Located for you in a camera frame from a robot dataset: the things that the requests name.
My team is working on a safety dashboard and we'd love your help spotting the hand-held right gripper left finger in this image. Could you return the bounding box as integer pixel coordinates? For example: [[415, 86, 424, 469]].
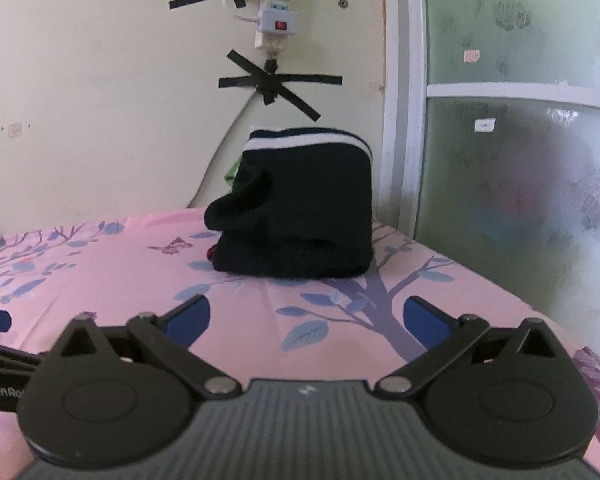
[[55, 294, 243, 402]]

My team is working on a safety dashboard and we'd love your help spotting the frosted glass door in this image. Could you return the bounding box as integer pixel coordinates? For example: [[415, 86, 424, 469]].
[[380, 0, 600, 356]]

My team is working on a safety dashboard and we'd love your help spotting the white wall cable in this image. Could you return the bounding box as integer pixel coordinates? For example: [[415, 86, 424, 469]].
[[185, 95, 253, 208]]

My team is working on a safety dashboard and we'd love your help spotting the white power strip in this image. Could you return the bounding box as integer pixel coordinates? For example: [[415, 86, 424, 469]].
[[252, 0, 301, 51]]

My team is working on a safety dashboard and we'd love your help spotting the navy white green striped garment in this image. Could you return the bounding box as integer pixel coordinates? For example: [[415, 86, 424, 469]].
[[224, 127, 376, 241]]

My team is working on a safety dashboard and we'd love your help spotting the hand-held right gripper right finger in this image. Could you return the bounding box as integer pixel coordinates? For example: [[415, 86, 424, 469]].
[[373, 296, 563, 402]]

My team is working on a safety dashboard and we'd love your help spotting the pink floral bed sheet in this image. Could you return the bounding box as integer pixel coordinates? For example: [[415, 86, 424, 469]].
[[0, 210, 600, 480]]

